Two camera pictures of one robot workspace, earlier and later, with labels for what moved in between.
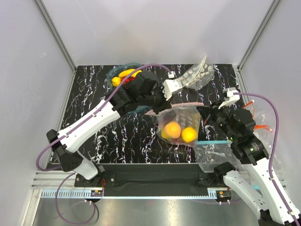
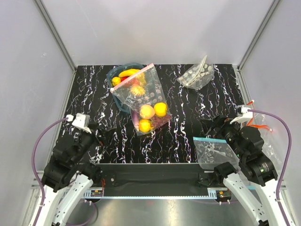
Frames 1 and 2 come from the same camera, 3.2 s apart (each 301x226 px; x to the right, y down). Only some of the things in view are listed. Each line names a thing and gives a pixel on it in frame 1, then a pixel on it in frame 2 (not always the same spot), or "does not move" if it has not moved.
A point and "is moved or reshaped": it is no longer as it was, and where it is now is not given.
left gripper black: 164,104 → 102,139
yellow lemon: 188,134 is moved or reshaped
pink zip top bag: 179,123 is moved or reshaped
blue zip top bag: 210,154 does not move
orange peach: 173,129 → 146,111
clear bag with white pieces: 199,76 does not move
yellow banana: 128,73 does not move
